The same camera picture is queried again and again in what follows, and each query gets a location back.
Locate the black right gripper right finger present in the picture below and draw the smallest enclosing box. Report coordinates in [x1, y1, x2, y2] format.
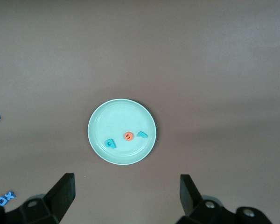
[176, 174, 277, 224]

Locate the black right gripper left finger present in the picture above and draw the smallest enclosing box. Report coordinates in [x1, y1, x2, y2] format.
[0, 173, 76, 224]

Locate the green plate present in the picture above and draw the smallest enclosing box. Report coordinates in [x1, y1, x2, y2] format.
[87, 98, 157, 166]

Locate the brown table cover mat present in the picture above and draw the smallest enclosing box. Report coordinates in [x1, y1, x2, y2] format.
[0, 0, 280, 224]

